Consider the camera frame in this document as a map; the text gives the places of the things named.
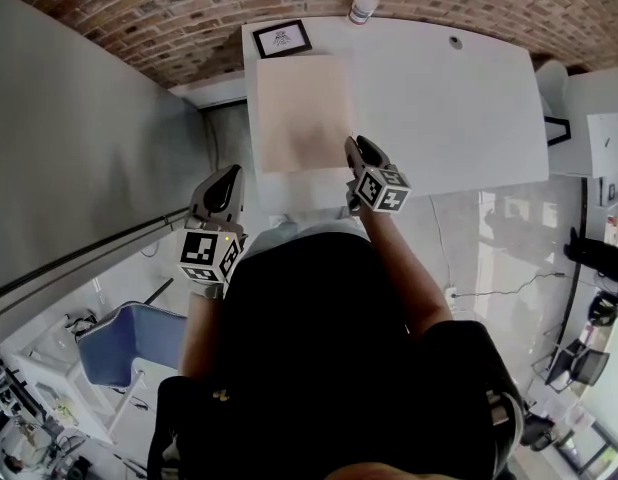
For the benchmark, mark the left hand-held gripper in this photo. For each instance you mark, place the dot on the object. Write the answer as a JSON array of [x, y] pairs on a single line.
[[201, 253]]

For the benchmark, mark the white shelf rack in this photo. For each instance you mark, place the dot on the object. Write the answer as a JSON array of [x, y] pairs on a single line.
[[39, 398]]

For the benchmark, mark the grey plastic chair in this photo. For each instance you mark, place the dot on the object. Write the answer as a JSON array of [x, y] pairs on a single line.
[[551, 88]]

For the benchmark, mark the white table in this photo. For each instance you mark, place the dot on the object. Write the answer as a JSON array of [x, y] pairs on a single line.
[[439, 118]]

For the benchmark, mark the person's right forearm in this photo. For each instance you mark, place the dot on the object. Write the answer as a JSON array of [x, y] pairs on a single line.
[[404, 273]]

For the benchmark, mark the black bag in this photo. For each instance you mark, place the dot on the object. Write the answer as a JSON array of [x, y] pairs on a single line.
[[599, 258]]

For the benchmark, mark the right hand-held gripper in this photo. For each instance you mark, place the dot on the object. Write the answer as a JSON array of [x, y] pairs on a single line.
[[381, 190]]

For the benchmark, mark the white cabinet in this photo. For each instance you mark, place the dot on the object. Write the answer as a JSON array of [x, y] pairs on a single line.
[[606, 143]]

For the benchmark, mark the grey wristband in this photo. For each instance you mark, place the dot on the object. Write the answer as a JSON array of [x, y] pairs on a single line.
[[206, 291]]

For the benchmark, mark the grey metal cabinet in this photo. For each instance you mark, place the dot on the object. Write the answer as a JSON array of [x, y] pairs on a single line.
[[79, 143]]

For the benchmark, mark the blue chair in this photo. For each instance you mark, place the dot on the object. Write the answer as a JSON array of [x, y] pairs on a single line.
[[129, 348]]

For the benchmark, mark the person's grey trousers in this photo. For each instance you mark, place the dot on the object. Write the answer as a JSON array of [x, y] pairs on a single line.
[[309, 228]]

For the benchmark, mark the white power strip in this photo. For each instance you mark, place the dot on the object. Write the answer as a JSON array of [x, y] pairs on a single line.
[[450, 298]]

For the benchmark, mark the beige rectangular board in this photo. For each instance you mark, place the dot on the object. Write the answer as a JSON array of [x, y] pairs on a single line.
[[304, 113]]

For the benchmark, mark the person's left forearm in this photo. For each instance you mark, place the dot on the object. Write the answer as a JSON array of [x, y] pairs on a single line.
[[201, 338]]

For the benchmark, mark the person's black shirt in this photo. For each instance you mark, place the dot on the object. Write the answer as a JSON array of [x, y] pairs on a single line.
[[314, 358]]

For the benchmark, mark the black framed picture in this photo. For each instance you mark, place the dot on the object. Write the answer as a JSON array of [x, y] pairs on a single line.
[[282, 39]]

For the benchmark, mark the white bottle with red cap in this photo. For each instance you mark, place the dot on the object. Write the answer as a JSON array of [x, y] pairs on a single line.
[[364, 5]]

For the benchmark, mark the black office chair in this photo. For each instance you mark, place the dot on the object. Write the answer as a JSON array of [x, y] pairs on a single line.
[[579, 368]]

